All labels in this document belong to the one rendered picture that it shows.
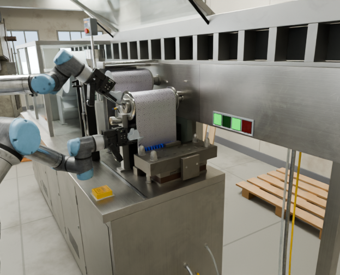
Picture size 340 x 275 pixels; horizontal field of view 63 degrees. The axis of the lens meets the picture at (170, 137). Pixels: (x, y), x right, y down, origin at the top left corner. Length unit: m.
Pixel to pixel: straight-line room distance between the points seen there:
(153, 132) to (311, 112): 0.75
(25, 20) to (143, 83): 7.53
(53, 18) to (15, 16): 0.93
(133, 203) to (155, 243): 0.25
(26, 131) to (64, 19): 8.21
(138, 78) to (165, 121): 0.32
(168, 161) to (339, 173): 0.69
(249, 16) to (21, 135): 0.93
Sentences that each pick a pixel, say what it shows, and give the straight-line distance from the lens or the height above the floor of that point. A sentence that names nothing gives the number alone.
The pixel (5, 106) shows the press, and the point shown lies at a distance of 7.85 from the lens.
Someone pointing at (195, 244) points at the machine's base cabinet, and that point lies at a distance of 1.54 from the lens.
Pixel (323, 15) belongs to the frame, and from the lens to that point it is 1.06.
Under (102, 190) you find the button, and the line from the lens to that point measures 1.29.
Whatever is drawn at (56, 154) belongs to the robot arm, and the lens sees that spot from 1.34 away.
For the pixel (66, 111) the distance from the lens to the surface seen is 2.33.
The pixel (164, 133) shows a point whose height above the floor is 1.09.
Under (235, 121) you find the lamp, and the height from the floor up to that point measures 1.20.
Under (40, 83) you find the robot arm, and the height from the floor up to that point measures 1.40.
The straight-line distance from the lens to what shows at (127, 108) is 1.38.
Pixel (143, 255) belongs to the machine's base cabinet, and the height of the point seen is 0.63.
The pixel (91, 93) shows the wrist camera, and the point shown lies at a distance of 1.34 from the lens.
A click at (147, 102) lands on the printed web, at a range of 1.39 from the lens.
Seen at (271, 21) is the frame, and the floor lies 1.60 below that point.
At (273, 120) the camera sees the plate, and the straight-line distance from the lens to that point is 1.16.
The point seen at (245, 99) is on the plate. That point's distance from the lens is 1.24.
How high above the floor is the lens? 1.50
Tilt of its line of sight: 17 degrees down
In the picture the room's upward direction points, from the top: 2 degrees counter-clockwise
